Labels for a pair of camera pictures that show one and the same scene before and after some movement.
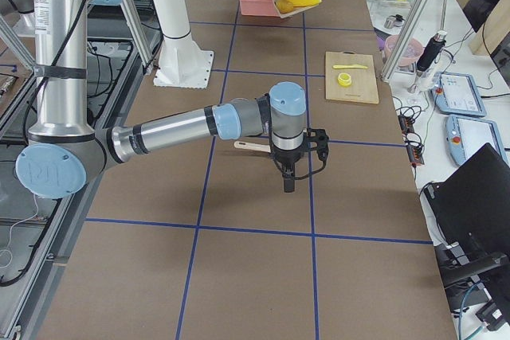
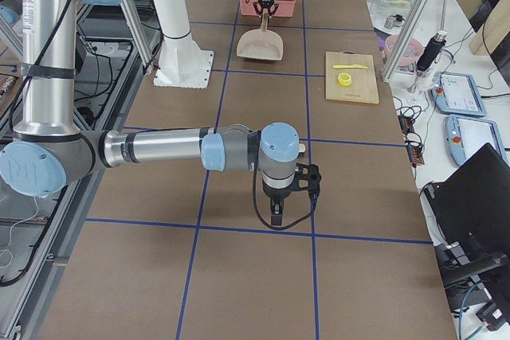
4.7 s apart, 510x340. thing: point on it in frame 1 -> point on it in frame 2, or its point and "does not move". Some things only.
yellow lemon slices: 344,79 does not move
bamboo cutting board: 363,85 does not move
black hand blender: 431,51 does not move
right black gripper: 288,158 -> 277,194
